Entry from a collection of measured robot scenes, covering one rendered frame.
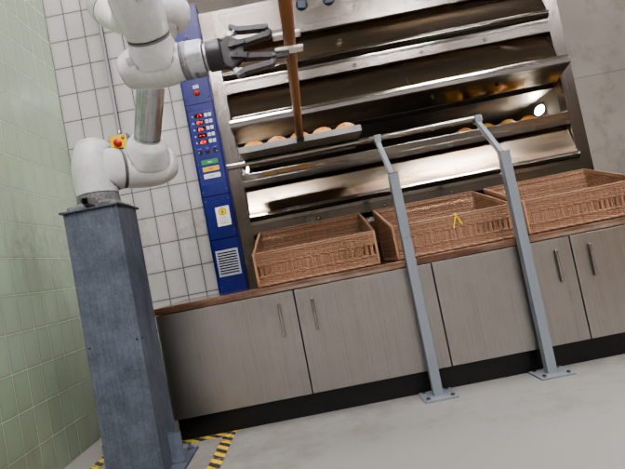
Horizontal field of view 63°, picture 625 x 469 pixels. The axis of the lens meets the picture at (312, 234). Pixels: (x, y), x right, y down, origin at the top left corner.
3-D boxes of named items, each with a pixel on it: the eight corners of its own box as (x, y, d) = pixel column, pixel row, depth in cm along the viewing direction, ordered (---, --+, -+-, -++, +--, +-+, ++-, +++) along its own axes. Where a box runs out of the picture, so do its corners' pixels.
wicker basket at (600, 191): (491, 239, 272) (480, 188, 273) (596, 219, 271) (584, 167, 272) (528, 235, 223) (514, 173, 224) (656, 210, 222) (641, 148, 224)
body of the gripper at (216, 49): (206, 46, 129) (243, 40, 129) (212, 79, 129) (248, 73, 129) (200, 33, 122) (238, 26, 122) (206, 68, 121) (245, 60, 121)
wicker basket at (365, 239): (267, 283, 271) (257, 233, 273) (370, 262, 272) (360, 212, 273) (256, 288, 223) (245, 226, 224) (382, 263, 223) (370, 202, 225)
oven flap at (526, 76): (230, 128, 263) (237, 144, 282) (571, 60, 263) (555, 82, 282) (229, 124, 263) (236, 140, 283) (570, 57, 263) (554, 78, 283)
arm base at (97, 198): (59, 211, 182) (58, 195, 182) (87, 216, 204) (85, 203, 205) (111, 201, 182) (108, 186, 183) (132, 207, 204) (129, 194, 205)
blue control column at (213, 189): (272, 341, 460) (228, 111, 471) (289, 339, 460) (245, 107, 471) (239, 402, 268) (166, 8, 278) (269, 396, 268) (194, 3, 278)
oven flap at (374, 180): (250, 221, 274) (246, 189, 282) (577, 157, 274) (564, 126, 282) (249, 218, 270) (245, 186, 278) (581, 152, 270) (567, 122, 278)
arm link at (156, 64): (189, 91, 125) (171, 39, 116) (126, 102, 125) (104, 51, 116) (190, 71, 133) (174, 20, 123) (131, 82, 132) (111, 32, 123)
